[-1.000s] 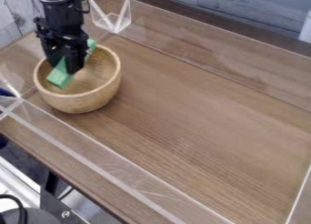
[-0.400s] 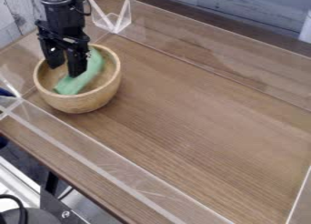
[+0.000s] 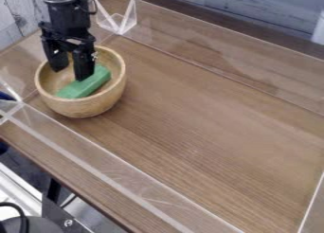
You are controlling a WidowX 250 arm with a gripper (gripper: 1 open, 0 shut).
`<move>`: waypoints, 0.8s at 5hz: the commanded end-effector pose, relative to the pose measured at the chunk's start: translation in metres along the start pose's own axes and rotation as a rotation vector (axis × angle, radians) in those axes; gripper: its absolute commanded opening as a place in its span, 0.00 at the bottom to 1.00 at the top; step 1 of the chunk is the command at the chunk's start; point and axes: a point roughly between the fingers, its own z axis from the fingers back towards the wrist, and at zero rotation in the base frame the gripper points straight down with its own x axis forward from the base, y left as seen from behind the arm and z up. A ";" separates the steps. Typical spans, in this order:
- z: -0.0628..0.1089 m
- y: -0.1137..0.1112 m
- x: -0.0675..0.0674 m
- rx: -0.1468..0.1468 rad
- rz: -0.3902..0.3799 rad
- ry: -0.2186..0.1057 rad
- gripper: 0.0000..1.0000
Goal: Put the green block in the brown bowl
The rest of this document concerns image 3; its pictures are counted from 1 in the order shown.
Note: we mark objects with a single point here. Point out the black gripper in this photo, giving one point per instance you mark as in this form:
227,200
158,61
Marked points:
68,24

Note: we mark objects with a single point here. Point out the green rectangular block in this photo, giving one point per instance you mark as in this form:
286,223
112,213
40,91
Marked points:
80,89

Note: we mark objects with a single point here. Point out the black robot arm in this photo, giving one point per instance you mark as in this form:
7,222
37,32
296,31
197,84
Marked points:
65,36

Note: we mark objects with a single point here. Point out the brown wooden bowl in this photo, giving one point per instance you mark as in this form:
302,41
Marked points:
104,96

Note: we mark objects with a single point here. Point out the black table leg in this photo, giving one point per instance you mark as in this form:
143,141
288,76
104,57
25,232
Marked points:
53,190

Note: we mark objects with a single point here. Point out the clear acrylic barrier wall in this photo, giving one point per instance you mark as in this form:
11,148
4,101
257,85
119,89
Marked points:
211,147

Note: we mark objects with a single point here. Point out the black metal bracket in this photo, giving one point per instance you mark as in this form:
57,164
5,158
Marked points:
61,218

